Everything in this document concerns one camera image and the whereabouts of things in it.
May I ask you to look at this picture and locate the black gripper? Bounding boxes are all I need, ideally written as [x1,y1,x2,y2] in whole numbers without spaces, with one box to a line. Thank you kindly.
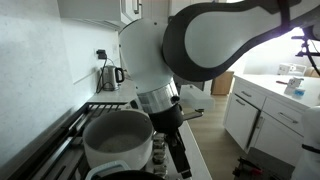
[148,103,193,180]

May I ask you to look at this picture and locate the silver stove knob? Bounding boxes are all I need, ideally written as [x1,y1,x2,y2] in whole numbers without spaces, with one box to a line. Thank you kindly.
[152,150,166,165]
[153,164,168,178]
[152,133,166,151]

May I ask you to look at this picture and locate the black and red tool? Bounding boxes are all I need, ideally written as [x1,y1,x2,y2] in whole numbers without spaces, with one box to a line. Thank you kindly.
[232,156,265,180]

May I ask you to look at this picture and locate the white island cabinet door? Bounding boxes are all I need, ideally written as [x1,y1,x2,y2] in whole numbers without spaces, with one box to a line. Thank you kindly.
[223,93,261,150]
[249,111,306,167]

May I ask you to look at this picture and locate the brown cardboard box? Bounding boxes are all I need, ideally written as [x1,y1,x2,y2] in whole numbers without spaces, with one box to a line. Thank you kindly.
[210,70,235,97]

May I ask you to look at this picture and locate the white island drawer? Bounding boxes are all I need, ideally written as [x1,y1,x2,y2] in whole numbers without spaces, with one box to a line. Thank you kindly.
[262,97,316,140]
[232,79,267,111]

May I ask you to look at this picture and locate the black gas cooktop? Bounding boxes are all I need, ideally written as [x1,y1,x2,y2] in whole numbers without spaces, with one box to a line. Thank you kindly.
[9,101,191,180]

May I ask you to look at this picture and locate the stainless steel electric kettle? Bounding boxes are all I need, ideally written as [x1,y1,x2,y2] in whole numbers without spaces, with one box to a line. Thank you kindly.
[101,65,125,92]

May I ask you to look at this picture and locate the small white box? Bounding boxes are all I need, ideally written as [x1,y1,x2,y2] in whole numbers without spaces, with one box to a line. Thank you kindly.
[283,76,305,95]

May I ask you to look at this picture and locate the stainless steel range hood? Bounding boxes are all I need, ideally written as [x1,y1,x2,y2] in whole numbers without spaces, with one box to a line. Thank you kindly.
[71,17,129,33]

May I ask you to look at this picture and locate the white cabinet above hood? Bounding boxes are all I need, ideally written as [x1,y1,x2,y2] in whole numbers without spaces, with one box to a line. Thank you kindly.
[55,0,122,22]

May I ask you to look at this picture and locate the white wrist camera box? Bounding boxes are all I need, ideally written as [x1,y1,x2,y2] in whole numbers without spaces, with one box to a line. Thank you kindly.
[179,84,216,112]

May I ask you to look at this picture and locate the white saucepan with long handle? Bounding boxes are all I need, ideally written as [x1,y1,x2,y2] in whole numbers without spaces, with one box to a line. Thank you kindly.
[82,108,205,172]

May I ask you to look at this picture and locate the white pot with loop handles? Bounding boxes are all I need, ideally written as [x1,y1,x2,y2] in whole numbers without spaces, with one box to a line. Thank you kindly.
[84,159,165,180]

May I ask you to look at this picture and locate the black kettle power cable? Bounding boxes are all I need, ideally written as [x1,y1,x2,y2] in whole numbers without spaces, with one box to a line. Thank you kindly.
[95,57,116,95]

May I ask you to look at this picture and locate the black wall plug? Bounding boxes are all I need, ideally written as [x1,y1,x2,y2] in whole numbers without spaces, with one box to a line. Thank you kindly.
[95,49,108,61]

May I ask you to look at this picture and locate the white upper wall cabinet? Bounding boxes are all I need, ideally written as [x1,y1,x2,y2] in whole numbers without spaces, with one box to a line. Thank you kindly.
[118,0,144,26]

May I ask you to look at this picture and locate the black camera tripod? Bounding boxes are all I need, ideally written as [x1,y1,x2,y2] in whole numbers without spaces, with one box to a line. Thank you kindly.
[290,26,320,76]

